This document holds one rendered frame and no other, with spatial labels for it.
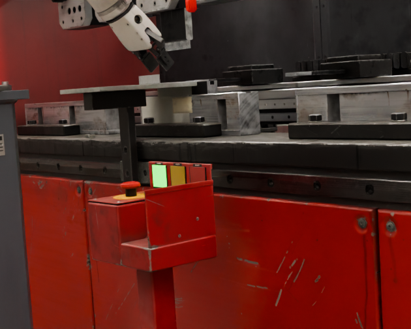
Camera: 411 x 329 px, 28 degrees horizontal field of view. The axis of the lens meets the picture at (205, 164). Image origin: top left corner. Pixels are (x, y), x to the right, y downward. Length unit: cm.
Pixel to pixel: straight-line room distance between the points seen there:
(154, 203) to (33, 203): 98
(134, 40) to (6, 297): 72
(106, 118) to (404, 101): 101
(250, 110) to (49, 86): 111
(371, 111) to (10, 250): 69
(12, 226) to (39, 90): 135
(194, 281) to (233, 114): 37
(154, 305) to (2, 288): 31
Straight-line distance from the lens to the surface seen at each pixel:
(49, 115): 253
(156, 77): 191
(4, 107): 144
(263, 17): 252
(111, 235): 157
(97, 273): 214
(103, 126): 226
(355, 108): 155
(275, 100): 209
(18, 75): 273
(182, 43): 198
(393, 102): 150
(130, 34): 189
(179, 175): 162
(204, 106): 188
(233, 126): 181
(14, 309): 147
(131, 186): 160
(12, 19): 274
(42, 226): 239
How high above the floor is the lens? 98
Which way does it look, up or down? 5 degrees down
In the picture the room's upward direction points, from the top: 4 degrees counter-clockwise
